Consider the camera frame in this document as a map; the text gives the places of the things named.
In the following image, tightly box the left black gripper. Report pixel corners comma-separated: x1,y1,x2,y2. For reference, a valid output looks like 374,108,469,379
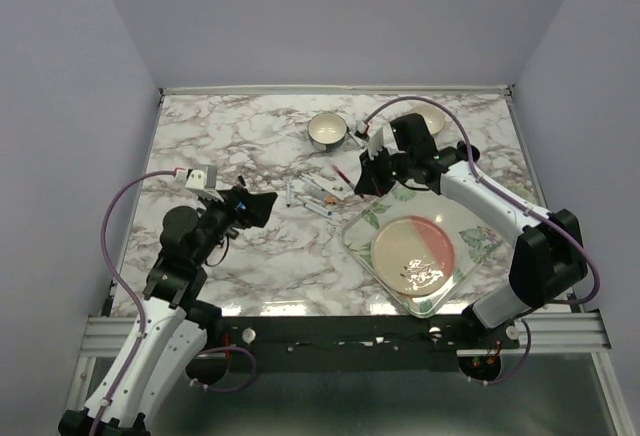
193,184,277,265

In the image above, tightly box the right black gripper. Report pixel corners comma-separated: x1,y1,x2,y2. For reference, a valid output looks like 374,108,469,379
355,142,413,197

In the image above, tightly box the maroon gel pen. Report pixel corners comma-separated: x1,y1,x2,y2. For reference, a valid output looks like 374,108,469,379
332,165,355,191

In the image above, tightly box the green white marker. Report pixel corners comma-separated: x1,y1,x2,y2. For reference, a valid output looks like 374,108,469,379
320,182,346,201

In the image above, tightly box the blue capped white marker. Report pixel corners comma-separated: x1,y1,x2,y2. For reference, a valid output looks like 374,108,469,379
298,197,333,218

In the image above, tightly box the orange highlighter clear cap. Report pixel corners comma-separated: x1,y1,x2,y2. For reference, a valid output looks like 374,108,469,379
305,186,337,205

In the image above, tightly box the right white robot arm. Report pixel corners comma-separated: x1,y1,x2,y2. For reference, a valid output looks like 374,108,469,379
355,113,588,348

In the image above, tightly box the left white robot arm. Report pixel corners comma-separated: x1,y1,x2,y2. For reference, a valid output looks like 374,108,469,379
58,186,277,435

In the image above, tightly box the dark rimmed ceramic bowl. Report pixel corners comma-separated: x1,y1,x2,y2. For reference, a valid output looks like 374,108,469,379
307,112,348,152

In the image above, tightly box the striped cream bowl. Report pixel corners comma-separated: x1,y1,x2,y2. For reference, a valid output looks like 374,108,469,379
415,103,446,136

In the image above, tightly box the floral rectangular tray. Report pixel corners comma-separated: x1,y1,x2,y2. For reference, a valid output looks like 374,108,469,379
341,186,506,318

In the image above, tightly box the pink and cream plate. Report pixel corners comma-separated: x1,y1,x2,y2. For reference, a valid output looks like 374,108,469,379
371,216,455,297

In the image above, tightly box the small black cup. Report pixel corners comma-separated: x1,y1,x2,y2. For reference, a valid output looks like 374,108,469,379
456,141,480,163

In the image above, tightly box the black mounting base bar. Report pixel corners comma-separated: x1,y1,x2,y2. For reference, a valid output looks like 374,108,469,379
205,314,520,374

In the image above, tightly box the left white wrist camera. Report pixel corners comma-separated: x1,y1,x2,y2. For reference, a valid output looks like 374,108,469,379
174,165,223,201

